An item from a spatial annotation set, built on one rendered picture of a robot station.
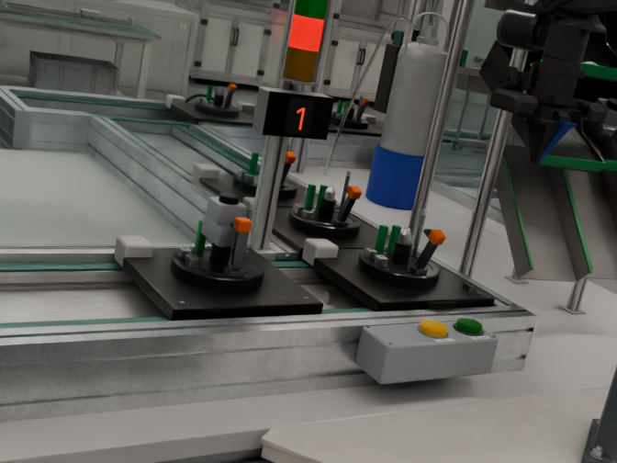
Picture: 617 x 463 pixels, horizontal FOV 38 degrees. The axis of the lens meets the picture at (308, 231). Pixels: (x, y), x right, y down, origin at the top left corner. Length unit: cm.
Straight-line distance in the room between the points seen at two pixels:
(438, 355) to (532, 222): 46
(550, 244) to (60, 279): 86
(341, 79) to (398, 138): 858
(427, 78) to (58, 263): 131
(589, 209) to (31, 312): 107
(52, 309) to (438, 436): 56
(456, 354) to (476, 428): 11
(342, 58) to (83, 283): 968
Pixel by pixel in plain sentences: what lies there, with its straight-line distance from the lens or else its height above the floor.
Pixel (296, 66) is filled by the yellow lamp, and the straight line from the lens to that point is 144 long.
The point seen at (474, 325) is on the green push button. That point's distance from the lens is 137.
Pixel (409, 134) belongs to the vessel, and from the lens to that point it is 243.
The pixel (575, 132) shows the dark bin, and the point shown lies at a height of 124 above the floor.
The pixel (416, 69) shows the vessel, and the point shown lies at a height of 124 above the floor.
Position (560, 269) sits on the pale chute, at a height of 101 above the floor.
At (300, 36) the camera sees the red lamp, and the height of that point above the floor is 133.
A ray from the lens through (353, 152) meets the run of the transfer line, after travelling 287.
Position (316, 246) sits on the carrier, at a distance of 152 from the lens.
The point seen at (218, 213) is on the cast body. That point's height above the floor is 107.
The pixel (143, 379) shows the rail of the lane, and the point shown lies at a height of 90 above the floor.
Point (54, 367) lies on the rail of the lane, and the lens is 112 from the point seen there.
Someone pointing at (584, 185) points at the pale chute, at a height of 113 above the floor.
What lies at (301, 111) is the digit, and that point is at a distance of 145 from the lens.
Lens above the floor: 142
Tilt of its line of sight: 16 degrees down
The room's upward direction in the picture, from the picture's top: 11 degrees clockwise
